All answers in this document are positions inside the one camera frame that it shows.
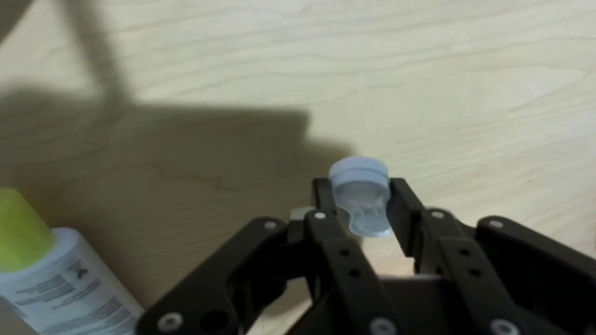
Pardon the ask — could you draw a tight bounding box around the white tube with yellow cap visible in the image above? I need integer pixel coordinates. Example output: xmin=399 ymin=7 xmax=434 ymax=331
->
xmin=0 ymin=186 xmax=147 ymax=335

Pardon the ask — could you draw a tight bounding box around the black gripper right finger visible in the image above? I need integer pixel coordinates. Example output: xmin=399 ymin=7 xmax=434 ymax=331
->
xmin=386 ymin=177 xmax=596 ymax=335

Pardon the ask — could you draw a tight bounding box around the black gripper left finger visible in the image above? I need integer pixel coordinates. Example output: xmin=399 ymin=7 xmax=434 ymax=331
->
xmin=134 ymin=177 xmax=406 ymax=335

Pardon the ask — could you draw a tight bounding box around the small white bottle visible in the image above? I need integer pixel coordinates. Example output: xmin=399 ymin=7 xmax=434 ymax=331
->
xmin=326 ymin=154 xmax=393 ymax=240

